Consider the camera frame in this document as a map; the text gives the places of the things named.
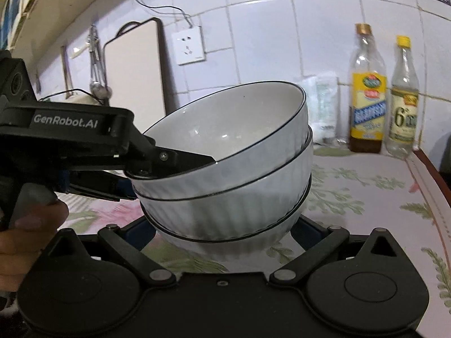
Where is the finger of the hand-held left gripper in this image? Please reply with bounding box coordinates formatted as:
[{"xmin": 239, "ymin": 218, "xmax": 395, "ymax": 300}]
[
  {"xmin": 123, "ymin": 133, "xmax": 216, "ymax": 180},
  {"xmin": 57, "ymin": 170, "xmax": 139, "ymax": 202}
]

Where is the white ribbed bowl black rim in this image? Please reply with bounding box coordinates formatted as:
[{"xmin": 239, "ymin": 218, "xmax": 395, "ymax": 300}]
[
  {"xmin": 134, "ymin": 127, "xmax": 314, "ymax": 242},
  {"xmin": 130, "ymin": 82, "xmax": 309, "ymax": 194},
  {"xmin": 143, "ymin": 176, "xmax": 313, "ymax": 263}
]

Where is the hanging metal spoon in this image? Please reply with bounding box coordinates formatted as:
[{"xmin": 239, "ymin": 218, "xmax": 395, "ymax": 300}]
[{"xmin": 88, "ymin": 25, "xmax": 113, "ymax": 99}]

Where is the large yellow label oil bottle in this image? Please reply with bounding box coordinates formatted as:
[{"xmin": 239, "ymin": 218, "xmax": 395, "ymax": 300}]
[{"xmin": 348, "ymin": 23, "xmax": 388, "ymax": 154}]

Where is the beige container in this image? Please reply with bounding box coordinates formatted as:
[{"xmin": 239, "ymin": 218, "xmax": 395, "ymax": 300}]
[{"xmin": 46, "ymin": 91, "xmax": 107, "ymax": 106}]

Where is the white wall socket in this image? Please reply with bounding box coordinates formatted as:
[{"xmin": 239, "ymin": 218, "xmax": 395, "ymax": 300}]
[{"xmin": 171, "ymin": 26, "xmax": 206, "ymax": 66}]

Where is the person's left hand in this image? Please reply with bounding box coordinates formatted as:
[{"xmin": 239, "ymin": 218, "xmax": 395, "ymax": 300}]
[{"xmin": 0, "ymin": 200, "xmax": 70, "ymax": 293}]

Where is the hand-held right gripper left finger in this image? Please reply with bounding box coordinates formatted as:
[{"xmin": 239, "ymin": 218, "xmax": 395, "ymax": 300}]
[{"xmin": 40, "ymin": 217, "xmax": 177, "ymax": 288}]

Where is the black wall cable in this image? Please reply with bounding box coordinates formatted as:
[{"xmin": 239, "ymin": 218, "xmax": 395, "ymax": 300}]
[{"xmin": 129, "ymin": 0, "xmax": 194, "ymax": 29}]

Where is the white plastic salt bag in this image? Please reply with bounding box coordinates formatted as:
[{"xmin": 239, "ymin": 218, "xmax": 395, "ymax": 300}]
[{"xmin": 303, "ymin": 71, "xmax": 341, "ymax": 145}]

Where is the beige cutting board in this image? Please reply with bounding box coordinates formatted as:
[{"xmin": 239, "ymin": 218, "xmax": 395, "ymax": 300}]
[{"xmin": 102, "ymin": 17, "xmax": 168, "ymax": 121}]

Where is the small clear vinegar bottle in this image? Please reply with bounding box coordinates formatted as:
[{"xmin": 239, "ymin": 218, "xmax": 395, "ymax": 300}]
[{"xmin": 385, "ymin": 35, "xmax": 420, "ymax": 159}]

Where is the wall shelf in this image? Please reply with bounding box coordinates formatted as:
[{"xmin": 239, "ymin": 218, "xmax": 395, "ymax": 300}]
[{"xmin": 0, "ymin": 0, "xmax": 118, "ymax": 52}]

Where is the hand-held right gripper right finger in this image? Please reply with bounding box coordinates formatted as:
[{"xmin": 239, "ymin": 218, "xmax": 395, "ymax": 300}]
[{"xmin": 269, "ymin": 216, "xmax": 399, "ymax": 288}]

